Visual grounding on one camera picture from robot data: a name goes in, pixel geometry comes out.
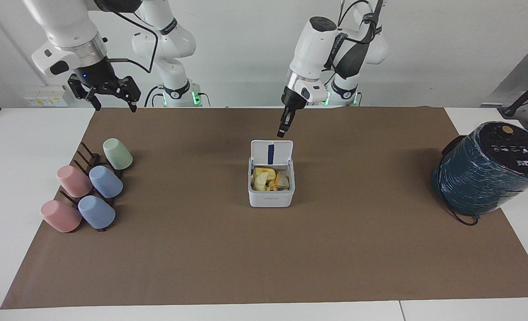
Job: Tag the yellow crumpled trash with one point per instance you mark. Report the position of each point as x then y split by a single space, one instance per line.
261 178

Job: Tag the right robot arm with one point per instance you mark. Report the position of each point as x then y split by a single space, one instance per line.
68 26

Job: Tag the teal cylinder wrapped in plastic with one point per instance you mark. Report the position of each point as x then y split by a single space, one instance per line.
482 178

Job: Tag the blue cup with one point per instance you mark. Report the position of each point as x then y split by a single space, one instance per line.
96 211
105 180

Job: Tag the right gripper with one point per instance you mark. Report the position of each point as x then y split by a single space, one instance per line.
92 73

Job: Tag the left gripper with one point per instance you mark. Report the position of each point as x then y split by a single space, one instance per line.
293 100

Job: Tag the pink cup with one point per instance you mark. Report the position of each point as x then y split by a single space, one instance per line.
73 180
61 216

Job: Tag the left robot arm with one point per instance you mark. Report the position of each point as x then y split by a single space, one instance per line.
311 49

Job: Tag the green cup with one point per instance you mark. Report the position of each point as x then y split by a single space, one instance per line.
117 154

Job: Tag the dark brown cup rack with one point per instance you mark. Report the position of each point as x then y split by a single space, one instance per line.
91 159

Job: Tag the white trash can with lid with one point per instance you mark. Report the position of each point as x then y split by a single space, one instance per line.
270 198

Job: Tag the tan crumpled trash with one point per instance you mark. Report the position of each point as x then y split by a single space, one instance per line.
282 181

